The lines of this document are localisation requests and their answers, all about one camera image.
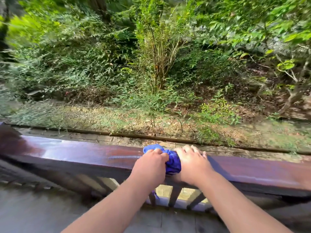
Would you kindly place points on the person's right hand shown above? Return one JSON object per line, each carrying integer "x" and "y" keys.
{"x": 193, "y": 164}

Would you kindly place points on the person's left hand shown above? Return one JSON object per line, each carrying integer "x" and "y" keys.
{"x": 150, "y": 168}

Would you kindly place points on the person's right thumb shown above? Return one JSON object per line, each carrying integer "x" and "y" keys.
{"x": 175, "y": 177}

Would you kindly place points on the person's left fingers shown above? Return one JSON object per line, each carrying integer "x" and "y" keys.
{"x": 159, "y": 152}

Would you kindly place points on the blue cloth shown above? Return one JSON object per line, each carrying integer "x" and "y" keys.
{"x": 173, "y": 161}

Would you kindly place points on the person's left forearm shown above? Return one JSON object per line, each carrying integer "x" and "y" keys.
{"x": 114, "y": 206}

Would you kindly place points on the person's right forearm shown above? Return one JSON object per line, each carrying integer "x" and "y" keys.
{"x": 238, "y": 206}

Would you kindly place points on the rusty metal edging strip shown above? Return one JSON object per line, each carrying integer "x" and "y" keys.
{"x": 116, "y": 133}

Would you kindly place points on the dark red wooden railing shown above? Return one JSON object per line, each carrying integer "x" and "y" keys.
{"x": 73, "y": 157}

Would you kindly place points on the tall thin shrub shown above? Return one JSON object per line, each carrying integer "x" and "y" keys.
{"x": 159, "y": 43}

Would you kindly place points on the dense green undergrowth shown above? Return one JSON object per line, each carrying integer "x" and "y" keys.
{"x": 65, "y": 53}

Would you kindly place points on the leafy tree with branches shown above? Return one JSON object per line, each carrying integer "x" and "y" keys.
{"x": 272, "y": 41}

